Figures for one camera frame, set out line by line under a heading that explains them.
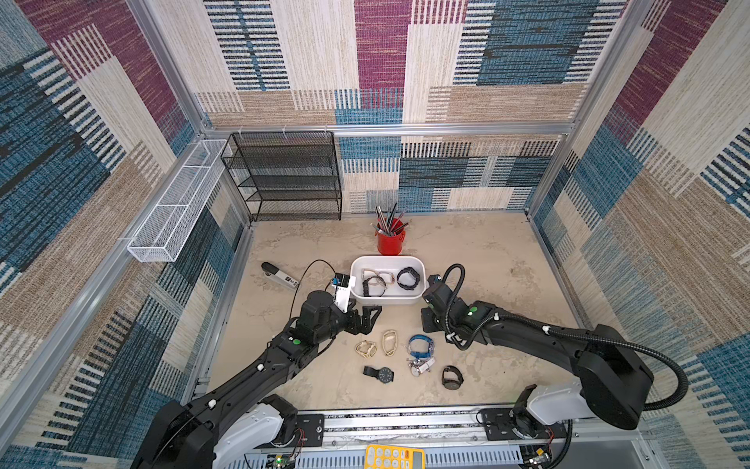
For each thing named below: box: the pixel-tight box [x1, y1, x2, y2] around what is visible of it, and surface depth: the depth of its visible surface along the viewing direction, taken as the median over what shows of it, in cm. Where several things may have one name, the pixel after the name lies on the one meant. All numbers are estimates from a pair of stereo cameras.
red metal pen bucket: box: [375, 217, 407, 256], surface depth 109 cm
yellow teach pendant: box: [364, 444, 426, 469], surface depth 70 cm
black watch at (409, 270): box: [396, 266, 421, 291], surface depth 101 cm
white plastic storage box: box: [349, 255, 427, 306], surface depth 101 cm
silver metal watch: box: [408, 357, 436, 378], surface depth 83 cm
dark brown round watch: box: [441, 365, 464, 390], surface depth 81 cm
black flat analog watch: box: [362, 365, 395, 384], surface depth 83 cm
